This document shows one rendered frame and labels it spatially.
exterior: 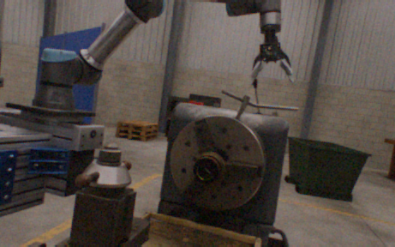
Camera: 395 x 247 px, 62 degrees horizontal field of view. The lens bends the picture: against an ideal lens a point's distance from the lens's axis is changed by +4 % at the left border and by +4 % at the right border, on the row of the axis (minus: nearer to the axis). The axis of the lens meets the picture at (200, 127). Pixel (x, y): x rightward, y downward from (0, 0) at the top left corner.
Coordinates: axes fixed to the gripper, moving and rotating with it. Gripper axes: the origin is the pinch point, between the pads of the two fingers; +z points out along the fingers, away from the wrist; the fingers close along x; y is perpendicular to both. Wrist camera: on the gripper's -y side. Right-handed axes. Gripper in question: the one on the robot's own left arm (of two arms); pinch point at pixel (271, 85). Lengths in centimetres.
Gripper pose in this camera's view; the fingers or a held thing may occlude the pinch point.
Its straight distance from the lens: 121.5
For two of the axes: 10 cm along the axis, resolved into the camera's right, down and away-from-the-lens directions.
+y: -2.7, 0.5, -9.6
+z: 0.3, 10.0, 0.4
